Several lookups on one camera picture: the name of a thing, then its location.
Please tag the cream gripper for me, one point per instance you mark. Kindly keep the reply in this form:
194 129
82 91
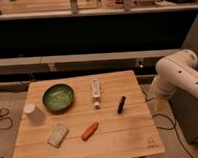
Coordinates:
159 104

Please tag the long shelf rail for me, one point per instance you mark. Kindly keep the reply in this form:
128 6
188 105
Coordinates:
85 57

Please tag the white paper cup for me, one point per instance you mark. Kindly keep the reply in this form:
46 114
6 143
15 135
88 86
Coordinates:
34 114

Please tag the green bowl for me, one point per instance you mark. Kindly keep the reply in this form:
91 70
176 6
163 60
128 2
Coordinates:
58 98

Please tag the black marker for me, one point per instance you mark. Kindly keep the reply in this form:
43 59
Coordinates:
121 104

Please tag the white tube bottle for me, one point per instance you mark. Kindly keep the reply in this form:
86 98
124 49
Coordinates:
95 93

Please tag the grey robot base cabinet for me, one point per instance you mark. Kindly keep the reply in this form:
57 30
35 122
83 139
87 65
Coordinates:
185 102

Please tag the pale sponge block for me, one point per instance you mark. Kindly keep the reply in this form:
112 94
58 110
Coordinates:
57 135

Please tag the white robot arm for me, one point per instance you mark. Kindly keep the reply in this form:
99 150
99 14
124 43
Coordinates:
172 71

